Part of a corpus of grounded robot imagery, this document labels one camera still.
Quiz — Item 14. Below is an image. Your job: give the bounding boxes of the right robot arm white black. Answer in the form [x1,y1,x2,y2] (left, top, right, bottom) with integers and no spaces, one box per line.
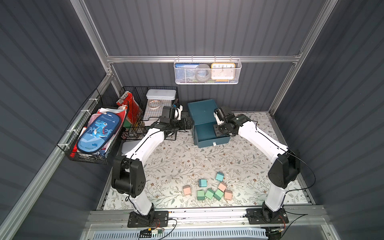
[214,108,301,221]

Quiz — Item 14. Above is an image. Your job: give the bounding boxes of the grey tape roll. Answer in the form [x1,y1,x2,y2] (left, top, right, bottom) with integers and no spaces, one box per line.
[195,64,211,83]

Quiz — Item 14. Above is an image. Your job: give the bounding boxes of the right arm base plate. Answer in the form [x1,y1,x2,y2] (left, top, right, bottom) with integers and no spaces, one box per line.
[245,208,289,225]

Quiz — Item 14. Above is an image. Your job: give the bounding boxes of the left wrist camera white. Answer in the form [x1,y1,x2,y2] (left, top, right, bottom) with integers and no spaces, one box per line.
[175,105,183,120]

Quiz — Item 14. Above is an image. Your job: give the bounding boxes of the floral table mat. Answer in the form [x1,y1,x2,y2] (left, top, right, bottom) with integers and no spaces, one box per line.
[103,112,310,211]

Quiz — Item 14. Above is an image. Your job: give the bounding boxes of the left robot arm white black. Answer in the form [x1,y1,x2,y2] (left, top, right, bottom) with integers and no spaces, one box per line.
[111,105,193,217]

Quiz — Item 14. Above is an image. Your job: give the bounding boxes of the blue box in basket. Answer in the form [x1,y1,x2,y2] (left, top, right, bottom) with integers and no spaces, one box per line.
[174,63,199,85]

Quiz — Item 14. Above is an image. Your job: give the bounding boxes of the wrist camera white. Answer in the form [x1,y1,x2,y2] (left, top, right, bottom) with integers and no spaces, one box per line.
[214,108,226,126]
[175,105,183,120]

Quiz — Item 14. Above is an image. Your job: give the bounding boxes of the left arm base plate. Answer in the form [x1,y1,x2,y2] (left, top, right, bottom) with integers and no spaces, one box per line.
[127,211,169,228]

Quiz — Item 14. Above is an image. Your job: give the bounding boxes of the green plug left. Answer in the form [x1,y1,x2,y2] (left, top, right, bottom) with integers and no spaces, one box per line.
[197,190,206,201]

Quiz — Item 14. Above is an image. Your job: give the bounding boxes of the teal plug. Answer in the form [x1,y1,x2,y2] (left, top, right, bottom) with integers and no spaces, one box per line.
[199,179,208,188]
[215,172,224,182]

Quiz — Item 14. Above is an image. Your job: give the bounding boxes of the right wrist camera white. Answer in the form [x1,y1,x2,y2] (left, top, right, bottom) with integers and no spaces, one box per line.
[214,108,226,126]

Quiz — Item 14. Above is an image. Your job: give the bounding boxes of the teal drawer cabinet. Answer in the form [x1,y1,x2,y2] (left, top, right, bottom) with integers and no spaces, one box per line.
[188,99,230,148]

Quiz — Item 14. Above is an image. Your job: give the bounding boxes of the black wire desk organizer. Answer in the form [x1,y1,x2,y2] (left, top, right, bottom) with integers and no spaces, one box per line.
[120,87,179,141]

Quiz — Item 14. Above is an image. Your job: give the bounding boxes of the green plug right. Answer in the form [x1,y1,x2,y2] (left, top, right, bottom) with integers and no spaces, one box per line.
[214,189,224,201]

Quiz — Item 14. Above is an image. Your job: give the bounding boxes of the black wire side basket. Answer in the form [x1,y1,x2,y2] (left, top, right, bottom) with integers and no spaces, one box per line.
[58,91,127,165]

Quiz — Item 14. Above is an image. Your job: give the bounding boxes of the pink plug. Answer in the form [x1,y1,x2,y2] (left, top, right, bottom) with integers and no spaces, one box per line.
[183,185,192,196]
[224,189,233,201]
[218,182,227,193]

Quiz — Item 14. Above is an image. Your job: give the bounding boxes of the white lidded plastic container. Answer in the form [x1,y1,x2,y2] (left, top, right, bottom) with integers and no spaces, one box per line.
[146,89,177,101]

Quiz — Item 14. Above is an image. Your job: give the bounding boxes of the green plug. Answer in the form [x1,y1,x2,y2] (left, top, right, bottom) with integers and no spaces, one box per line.
[214,189,224,201]
[205,189,215,200]
[197,190,206,201]

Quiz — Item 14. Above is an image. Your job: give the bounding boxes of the red white booklet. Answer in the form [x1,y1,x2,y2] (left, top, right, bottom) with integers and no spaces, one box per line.
[116,91,142,125]

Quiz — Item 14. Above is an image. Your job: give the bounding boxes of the green plug middle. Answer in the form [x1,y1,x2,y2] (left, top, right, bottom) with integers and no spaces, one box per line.
[205,189,215,200]

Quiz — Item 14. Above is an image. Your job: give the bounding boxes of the white flat box on table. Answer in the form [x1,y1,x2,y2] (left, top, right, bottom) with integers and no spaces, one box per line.
[121,141,140,156]

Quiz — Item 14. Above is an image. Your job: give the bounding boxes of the blue dinosaur pencil case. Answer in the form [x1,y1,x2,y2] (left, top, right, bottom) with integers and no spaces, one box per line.
[76,112,121,155]

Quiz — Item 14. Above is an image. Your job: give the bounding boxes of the yellow white alarm clock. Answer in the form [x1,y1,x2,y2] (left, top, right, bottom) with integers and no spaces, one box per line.
[211,63,236,81]

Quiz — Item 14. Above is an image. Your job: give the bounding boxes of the white wire wall basket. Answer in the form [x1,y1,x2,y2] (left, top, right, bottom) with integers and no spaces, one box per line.
[174,58,243,85]

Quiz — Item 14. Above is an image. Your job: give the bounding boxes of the clear tape roll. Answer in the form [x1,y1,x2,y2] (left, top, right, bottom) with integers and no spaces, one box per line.
[148,100,162,110]

